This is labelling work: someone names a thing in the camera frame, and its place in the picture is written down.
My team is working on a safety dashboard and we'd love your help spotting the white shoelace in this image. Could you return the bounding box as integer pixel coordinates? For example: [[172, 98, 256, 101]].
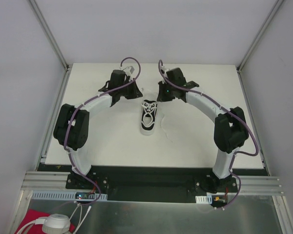
[[141, 87, 173, 143]]

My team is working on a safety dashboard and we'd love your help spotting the black white canvas sneaker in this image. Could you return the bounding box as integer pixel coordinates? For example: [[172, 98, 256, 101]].
[[140, 99, 158, 136]]

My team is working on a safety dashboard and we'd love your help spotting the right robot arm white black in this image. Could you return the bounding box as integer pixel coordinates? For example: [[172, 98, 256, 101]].
[[157, 66, 249, 194]]

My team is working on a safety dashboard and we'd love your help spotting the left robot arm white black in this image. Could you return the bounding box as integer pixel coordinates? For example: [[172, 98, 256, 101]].
[[53, 66, 143, 190]]

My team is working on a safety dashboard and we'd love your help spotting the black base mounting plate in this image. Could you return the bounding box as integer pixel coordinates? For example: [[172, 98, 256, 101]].
[[65, 166, 237, 203]]

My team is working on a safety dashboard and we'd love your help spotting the white bottle cap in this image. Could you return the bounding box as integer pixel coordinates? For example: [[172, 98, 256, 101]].
[[42, 214, 71, 234]]

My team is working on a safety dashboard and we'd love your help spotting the red cloth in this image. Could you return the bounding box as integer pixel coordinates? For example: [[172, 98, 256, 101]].
[[15, 209, 75, 234]]

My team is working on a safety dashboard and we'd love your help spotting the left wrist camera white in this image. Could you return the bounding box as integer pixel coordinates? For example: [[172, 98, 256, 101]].
[[120, 66, 135, 77]]

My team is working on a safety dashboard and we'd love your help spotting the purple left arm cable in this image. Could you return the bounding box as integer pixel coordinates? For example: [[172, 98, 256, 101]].
[[62, 56, 141, 204]]

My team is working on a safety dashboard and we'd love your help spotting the left aluminium corner post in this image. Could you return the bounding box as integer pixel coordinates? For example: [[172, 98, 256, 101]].
[[27, 0, 69, 71]]

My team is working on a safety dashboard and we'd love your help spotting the aluminium corner post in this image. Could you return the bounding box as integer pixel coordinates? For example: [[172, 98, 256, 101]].
[[236, 0, 285, 74], [27, 0, 69, 71]]

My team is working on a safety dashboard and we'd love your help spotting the right grey cable duct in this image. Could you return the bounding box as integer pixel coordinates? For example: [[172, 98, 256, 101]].
[[195, 195, 213, 204]]

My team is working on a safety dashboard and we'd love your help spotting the grey cable duct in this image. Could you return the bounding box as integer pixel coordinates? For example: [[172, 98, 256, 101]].
[[195, 195, 213, 204], [32, 191, 107, 201]]

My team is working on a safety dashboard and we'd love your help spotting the left grey cable duct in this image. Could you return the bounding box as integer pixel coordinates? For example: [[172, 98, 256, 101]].
[[32, 191, 107, 201]]

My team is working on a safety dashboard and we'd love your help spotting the aluminium frame rail front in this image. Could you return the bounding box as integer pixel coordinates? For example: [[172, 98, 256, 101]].
[[21, 172, 284, 196]]

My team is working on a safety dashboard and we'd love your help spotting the right aluminium corner post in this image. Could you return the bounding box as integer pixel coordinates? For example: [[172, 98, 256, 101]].
[[236, 0, 285, 74]]

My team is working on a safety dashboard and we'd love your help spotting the white cable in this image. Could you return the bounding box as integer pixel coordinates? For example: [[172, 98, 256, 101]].
[[16, 204, 92, 234]]

